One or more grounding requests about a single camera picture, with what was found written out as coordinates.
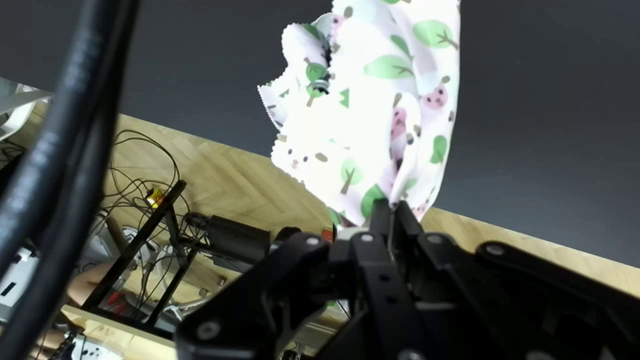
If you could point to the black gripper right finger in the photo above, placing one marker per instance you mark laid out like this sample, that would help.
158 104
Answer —
506 301

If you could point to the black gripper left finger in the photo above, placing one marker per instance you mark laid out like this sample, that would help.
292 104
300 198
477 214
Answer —
280 293

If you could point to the white towel with tree print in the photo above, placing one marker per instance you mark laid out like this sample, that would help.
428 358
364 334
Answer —
373 121

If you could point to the black power adapter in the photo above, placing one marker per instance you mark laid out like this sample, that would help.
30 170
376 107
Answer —
233 236

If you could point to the small gold connector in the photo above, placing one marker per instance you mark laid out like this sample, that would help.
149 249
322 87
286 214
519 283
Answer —
154 196

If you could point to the black metal stand frame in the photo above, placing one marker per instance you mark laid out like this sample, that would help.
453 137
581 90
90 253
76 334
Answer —
136 247

